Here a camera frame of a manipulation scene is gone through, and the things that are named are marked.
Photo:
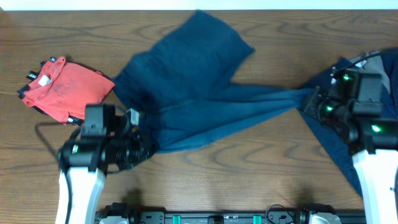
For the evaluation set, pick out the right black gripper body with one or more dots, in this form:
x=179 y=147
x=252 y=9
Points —
x=323 y=107

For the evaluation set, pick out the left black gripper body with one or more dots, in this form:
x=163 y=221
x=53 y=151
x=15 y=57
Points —
x=127 y=149

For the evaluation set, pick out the folded black garment under red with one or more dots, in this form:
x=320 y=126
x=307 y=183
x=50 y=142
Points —
x=32 y=76

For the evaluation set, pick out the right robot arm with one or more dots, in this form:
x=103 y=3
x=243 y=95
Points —
x=352 y=108

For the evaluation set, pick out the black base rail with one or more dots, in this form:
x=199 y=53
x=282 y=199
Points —
x=275 y=214

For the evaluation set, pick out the navy blue garment pile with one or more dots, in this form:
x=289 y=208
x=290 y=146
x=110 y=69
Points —
x=334 y=146

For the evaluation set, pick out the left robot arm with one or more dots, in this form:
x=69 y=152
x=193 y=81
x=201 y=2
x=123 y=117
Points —
x=104 y=139

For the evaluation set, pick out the grey garment with label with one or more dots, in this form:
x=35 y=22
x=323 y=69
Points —
x=373 y=67

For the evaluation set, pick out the navy blue shorts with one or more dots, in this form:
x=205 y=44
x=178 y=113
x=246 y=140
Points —
x=183 y=87

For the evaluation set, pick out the folded red shirt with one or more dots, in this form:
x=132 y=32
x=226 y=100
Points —
x=64 y=88

